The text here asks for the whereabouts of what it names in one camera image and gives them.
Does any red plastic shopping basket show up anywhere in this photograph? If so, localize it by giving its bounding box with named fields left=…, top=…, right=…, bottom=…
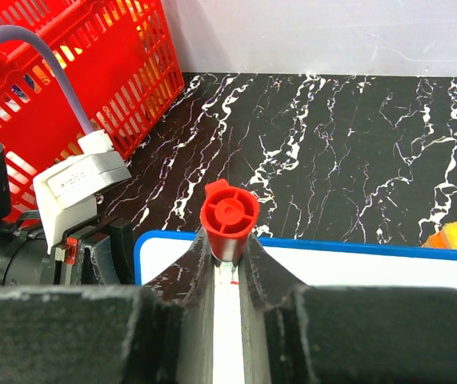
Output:
left=0, top=1, right=184, bottom=221

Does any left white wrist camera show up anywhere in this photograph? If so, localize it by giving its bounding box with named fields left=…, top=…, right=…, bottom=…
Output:
left=33, top=130, right=131, bottom=250

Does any white blue-framed whiteboard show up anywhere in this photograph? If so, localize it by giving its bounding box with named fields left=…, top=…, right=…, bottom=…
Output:
left=133, top=229, right=457, bottom=384

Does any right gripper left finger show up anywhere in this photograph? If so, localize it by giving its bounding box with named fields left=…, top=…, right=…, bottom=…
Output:
left=0, top=231, right=214, bottom=383

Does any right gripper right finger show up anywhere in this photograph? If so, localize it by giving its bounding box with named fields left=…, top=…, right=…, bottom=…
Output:
left=238, top=234, right=457, bottom=384

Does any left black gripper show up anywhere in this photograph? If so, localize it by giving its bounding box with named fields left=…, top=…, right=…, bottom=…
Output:
left=54, top=218, right=134, bottom=285

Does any red whiteboard marker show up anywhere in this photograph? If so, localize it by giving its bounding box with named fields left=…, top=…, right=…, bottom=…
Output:
left=200, top=178, right=260, bottom=286

